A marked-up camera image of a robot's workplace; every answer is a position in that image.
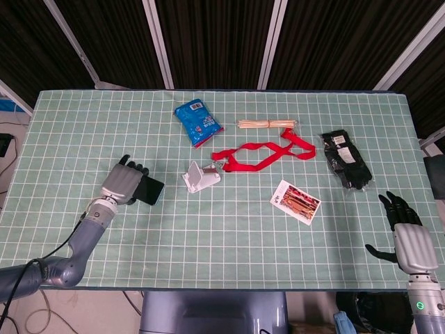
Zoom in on left silver and black robot hand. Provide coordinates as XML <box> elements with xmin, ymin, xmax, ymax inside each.
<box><xmin>99</xmin><ymin>154</ymin><xmax>150</xmax><ymax>206</ymax></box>

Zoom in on right silver and black robot hand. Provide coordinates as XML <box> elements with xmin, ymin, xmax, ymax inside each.
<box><xmin>364</xmin><ymin>190</ymin><xmax>439</xmax><ymax>276</ymax></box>

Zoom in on black smartphone with blue edge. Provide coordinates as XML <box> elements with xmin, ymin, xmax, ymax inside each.
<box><xmin>133</xmin><ymin>175</ymin><xmax>165</xmax><ymax>206</ymax></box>

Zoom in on white folding phone stand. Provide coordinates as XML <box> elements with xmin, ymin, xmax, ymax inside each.
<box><xmin>181</xmin><ymin>160</ymin><xmax>222</xmax><ymax>194</ymax></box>

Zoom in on black chair seat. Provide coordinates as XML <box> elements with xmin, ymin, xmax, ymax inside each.
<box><xmin>423</xmin><ymin>155</ymin><xmax>445</xmax><ymax>200</ymax></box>

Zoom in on black plastic bag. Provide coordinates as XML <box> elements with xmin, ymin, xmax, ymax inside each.
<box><xmin>335</xmin><ymin>292</ymin><xmax>414</xmax><ymax>334</ymax></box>

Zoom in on blue snack bag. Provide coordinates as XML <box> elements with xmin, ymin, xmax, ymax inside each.
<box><xmin>174</xmin><ymin>100</ymin><xmax>224</xmax><ymax>150</ymax></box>

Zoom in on black gloves in plastic pack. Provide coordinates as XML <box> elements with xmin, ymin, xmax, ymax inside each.
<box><xmin>319</xmin><ymin>129</ymin><xmax>373</xmax><ymax>191</ymax></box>

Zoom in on blue cloth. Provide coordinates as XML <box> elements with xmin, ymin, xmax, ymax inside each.
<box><xmin>332</xmin><ymin>311</ymin><xmax>359</xmax><ymax>334</ymax></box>

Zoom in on small black box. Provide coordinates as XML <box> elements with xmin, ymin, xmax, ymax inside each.
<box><xmin>0</xmin><ymin>133</ymin><xmax>15</xmax><ymax>157</ymax></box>

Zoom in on green checked tablecloth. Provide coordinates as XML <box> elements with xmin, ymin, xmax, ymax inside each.
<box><xmin>0</xmin><ymin>89</ymin><xmax>445</xmax><ymax>292</ymax></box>

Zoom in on red and gold postcard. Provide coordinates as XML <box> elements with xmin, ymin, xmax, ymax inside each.
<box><xmin>269</xmin><ymin>179</ymin><xmax>321</xmax><ymax>227</ymax></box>

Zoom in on bundle of wooden sticks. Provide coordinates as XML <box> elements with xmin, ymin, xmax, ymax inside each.
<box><xmin>237</xmin><ymin>119</ymin><xmax>299</xmax><ymax>129</ymax></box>

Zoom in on grey-blue robot torso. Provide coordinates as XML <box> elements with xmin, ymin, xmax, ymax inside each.
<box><xmin>138</xmin><ymin>291</ymin><xmax>289</xmax><ymax>334</ymax></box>

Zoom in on white aluminium frame post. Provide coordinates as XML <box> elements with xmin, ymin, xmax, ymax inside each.
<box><xmin>257</xmin><ymin>0</ymin><xmax>289</xmax><ymax>90</ymax></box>
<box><xmin>371</xmin><ymin>5</ymin><xmax>445</xmax><ymax>91</ymax></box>
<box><xmin>419</xmin><ymin>127</ymin><xmax>445</xmax><ymax>156</ymax></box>
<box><xmin>43</xmin><ymin>0</ymin><xmax>105</xmax><ymax>90</ymax></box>
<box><xmin>141</xmin><ymin>0</ymin><xmax>175</xmax><ymax>90</ymax></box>
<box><xmin>0</xmin><ymin>79</ymin><xmax>34</xmax><ymax>116</ymax></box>

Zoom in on red lanyard with metal clip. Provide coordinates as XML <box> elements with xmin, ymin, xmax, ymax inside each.
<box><xmin>211</xmin><ymin>127</ymin><xmax>316</xmax><ymax>173</ymax></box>

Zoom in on beige floor cable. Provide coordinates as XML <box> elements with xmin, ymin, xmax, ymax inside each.
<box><xmin>20</xmin><ymin>290</ymin><xmax>52</xmax><ymax>334</ymax></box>

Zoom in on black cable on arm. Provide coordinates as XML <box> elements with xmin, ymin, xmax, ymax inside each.
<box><xmin>0</xmin><ymin>212</ymin><xmax>88</xmax><ymax>317</ymax></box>

